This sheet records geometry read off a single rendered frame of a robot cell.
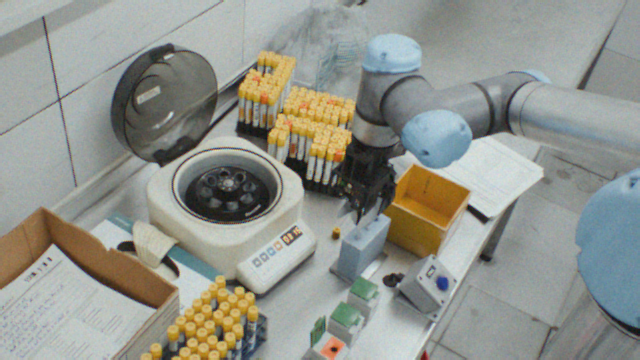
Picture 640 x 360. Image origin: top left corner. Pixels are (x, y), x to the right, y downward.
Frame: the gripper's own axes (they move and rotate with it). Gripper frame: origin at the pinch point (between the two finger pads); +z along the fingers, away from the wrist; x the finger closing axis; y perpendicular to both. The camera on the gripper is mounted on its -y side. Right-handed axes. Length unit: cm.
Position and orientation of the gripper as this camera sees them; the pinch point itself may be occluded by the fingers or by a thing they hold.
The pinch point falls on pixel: (362, 218)
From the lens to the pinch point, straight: 114.7
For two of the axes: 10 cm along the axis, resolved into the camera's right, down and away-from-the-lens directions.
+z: -1.2, 7.2, 6.9
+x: 8.0, 4.7, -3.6
